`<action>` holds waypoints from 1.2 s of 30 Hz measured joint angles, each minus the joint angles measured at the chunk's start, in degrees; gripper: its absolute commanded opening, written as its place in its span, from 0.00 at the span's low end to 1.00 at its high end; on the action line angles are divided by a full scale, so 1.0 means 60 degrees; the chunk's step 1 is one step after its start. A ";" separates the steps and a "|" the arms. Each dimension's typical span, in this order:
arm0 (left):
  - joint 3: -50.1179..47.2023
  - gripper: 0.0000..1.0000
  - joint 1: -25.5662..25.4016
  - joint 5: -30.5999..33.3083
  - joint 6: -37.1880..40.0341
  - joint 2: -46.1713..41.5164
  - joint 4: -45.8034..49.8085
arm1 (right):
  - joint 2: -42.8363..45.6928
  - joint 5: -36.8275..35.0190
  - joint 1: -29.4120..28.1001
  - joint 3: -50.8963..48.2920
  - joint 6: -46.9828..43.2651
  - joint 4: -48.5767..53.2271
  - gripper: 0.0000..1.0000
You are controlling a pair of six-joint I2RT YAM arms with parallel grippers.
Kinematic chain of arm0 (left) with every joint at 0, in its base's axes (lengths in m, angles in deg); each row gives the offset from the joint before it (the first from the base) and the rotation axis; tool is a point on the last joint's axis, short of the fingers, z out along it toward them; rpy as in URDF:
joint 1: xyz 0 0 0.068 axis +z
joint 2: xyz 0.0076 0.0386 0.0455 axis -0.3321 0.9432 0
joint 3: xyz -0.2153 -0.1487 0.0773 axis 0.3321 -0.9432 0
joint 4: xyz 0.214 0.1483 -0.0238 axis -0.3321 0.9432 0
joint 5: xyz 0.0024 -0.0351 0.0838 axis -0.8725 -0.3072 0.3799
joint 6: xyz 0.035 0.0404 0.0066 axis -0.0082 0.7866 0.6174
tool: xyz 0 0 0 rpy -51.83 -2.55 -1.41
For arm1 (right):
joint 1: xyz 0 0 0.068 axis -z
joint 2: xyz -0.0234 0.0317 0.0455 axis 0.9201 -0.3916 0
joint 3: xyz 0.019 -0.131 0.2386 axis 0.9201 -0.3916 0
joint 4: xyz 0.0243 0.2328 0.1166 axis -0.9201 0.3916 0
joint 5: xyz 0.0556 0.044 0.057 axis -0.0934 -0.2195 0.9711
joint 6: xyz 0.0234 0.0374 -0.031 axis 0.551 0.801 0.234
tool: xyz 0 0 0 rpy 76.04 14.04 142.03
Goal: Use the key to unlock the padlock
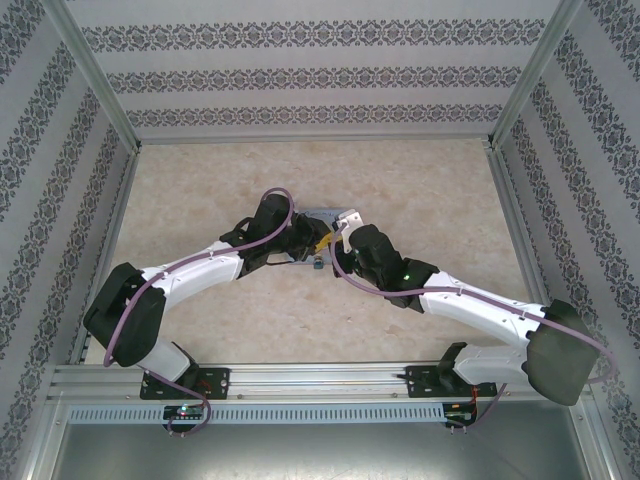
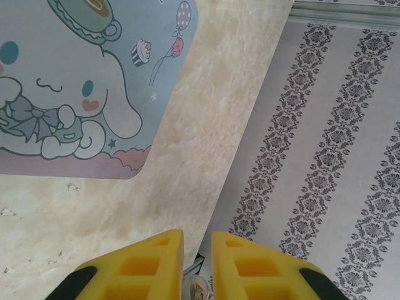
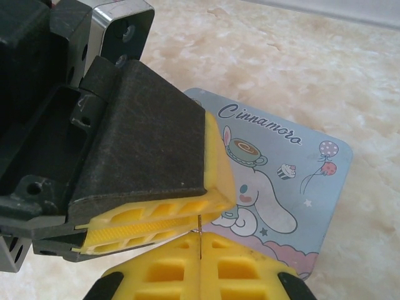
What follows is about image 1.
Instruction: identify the slotted grey cable duct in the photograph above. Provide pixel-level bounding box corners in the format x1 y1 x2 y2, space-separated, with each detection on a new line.
67 403 447 424

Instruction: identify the aluminium side rail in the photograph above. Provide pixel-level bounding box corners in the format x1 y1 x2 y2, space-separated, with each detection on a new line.
487 147 570 359
68 147 145 366

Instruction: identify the aluminium frame post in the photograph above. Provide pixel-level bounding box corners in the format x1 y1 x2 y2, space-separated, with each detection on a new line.
485 0 585 149
42 0 142 151

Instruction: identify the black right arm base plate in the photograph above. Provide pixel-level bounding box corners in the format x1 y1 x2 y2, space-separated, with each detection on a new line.
405 364 501 399

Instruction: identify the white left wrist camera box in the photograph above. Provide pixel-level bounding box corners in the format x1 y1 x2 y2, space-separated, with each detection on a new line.
334 207 364 241

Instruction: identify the aluminium mounting rail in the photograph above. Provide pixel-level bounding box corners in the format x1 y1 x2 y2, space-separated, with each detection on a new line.
47 363 587 402

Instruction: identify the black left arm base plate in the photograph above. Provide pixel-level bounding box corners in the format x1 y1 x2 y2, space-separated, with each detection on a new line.
139 367 232 401

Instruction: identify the blue cartoon print tin box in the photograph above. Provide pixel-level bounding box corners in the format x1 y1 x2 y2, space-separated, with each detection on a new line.
298 205 359 266

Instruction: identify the grey metal panel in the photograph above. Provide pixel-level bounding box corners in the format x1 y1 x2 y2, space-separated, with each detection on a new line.
29 422 615 480

